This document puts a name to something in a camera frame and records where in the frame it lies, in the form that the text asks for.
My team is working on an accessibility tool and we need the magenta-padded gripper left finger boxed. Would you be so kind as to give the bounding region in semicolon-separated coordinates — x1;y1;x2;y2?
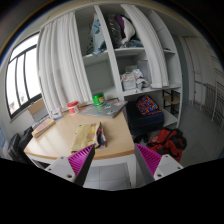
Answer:
44;143;96;188

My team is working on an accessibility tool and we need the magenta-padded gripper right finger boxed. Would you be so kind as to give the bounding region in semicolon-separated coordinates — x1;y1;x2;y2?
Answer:
133;143;184;185

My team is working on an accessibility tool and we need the yellow fish-print towel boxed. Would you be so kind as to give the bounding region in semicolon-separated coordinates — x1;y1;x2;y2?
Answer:
70;122;108;154

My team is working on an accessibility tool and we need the red duffel bag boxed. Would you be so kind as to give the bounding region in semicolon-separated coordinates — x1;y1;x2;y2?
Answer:
146;127;188;163

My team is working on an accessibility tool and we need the dark blue suitcase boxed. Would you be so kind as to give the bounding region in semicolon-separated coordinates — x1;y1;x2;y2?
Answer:
126;99;165;137

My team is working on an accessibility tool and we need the tan paperback book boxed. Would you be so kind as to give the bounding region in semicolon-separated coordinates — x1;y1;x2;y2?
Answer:
31;118;57;139

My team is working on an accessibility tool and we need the small white printed box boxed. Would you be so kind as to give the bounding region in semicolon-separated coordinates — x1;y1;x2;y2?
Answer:
49;108;64;121

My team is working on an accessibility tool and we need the white jar with red lid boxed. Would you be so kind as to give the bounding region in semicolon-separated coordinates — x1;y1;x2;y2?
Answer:
67;100;80;116

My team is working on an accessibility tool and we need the multicoloured patterned bag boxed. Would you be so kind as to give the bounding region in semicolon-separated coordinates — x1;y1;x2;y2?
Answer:
135;94;162;117

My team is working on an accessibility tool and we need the grey laptop with stickers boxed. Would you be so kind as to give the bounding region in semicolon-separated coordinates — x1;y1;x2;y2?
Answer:
78;99;129;119

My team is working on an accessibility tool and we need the brown cardboard box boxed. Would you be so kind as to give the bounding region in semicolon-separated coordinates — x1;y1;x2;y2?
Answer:
27;98;49;123

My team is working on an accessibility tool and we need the green metal can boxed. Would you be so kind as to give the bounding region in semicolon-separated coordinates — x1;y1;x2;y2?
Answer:
92;92;106;108

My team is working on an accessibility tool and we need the white shelf unit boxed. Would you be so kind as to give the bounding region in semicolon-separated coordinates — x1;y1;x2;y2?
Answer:
73;3;184;131

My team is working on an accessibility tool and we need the black-framed window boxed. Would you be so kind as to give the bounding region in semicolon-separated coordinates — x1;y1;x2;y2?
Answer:
4;32;43;120

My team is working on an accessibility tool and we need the wide white curtain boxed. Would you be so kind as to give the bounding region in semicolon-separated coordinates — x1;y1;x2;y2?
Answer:
36;11;94;113

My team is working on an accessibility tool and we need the wooden chair with black frame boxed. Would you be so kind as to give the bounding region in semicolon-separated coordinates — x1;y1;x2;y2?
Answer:
162;89;182;116

